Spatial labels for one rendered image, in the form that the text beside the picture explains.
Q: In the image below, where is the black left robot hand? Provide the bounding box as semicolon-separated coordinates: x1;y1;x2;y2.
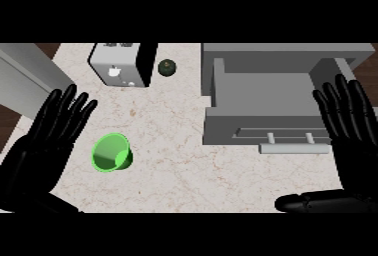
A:
0;83;98;214

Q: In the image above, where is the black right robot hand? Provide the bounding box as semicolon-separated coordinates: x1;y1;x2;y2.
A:
272;73;378;214

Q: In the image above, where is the green cup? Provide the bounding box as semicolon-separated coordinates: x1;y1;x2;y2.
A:
89;132;134;174

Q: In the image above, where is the grey drawer front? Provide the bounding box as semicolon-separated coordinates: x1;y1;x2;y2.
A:
202;115;333;146

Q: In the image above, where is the grey open drawer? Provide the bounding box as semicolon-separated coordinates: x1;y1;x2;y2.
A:
202;57;357;146

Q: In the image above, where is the pale grey appliance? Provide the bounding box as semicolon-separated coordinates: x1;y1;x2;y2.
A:
0;42;76;121

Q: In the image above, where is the grey cabinet body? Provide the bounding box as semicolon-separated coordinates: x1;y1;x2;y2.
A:
200;42;376;98

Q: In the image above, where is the silver toaster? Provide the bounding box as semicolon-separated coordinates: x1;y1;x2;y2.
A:
86;42;159;89

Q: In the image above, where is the dark green avocado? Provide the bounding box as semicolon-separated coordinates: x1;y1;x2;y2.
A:
156;58;178;78

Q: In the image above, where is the pale grey drawer handle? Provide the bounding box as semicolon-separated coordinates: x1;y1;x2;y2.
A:
258;132;330;155

